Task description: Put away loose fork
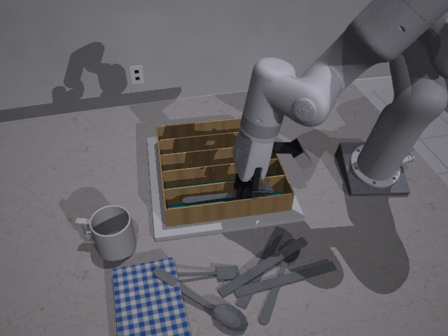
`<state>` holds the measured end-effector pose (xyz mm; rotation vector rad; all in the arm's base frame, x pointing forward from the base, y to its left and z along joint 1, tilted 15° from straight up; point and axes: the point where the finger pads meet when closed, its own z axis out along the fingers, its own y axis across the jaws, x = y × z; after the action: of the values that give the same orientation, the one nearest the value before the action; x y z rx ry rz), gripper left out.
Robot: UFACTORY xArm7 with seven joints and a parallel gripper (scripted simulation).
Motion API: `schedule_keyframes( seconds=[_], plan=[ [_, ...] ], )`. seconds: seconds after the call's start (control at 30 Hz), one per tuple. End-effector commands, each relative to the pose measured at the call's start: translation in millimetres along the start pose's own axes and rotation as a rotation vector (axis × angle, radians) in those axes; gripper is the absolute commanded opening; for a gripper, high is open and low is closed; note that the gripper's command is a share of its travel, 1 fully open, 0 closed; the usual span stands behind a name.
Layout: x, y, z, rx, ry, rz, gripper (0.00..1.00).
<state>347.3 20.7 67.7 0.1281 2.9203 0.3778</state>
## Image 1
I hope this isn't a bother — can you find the grey mug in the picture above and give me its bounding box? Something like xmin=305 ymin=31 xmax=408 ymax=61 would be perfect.
xmin=75 ymin=205 xmax=137 ymax=263

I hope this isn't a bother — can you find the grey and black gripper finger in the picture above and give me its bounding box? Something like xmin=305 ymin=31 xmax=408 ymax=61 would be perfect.
xmin=236 ymin=167 xmax=260 ymax=199
xmin=234 ymin=174 xmax=242 ymax=190

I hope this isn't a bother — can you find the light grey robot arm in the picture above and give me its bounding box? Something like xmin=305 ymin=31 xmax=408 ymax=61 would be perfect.
xmin=240 ymin=0 xmax=448 ymax=188

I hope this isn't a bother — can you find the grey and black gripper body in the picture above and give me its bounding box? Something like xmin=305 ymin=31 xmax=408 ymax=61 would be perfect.
xmin=232 ymin=124 xmax=278 ymax=182

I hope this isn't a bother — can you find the wooden divided tray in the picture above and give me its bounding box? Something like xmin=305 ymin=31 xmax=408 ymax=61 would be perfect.
xmin=156 ymin=118 xmax=295 ymax=227

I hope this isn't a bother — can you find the blue and white checked towel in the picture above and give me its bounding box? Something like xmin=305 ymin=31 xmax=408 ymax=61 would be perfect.
xmin=112 ymin=257 xmax=191 ymax=336

